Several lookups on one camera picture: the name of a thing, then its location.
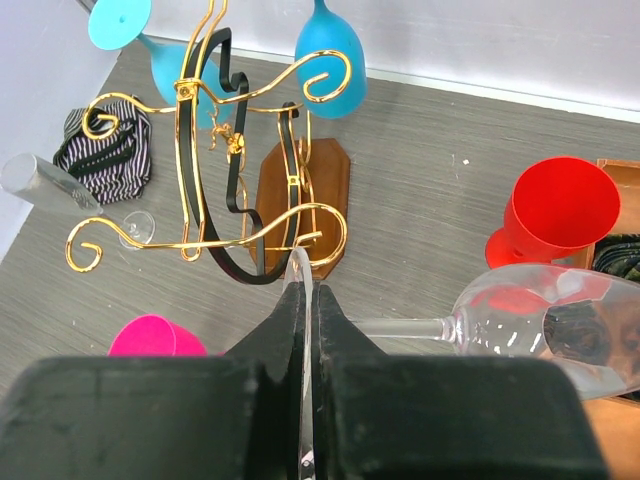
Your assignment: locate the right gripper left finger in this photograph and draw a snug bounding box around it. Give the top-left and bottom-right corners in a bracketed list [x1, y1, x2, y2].
[1, 282, 306, 479]

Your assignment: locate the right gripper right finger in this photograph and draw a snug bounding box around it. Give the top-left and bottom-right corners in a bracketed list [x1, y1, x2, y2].
[312, 285, 610, 479]

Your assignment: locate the pink wine glass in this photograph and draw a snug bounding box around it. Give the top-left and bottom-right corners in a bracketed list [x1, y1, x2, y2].
[108, 314, 208, 357]

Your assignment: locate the clear wine glass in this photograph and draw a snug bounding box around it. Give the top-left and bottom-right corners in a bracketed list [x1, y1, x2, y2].
[1, 153, 156, 244]
[282, 247, 640, 480]

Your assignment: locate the wooden compartment tray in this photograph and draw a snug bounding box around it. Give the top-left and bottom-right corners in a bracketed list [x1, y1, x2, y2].
[584, 158, 639, 479]

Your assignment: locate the striped black white cloth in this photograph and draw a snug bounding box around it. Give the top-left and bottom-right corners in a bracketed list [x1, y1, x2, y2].
[53, 100, 152, 205]

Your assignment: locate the red wine glass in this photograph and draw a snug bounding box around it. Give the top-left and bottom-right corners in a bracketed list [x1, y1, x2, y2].
[485, 157, 621, 268]

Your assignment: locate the clear wine glass front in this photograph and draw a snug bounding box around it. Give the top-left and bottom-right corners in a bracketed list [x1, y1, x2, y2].
[1, 153, 156, 244]

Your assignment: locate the light blue wine glass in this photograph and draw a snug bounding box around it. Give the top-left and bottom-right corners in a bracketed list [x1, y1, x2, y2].
[88, 0, 231, 129]

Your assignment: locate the dark rolled tie right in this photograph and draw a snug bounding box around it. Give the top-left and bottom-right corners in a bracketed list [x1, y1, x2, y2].
[544, 234, 639, 365]

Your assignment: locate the gold wire wine glass rack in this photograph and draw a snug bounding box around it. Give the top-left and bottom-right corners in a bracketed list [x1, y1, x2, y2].
[64, 0, 354, 286]

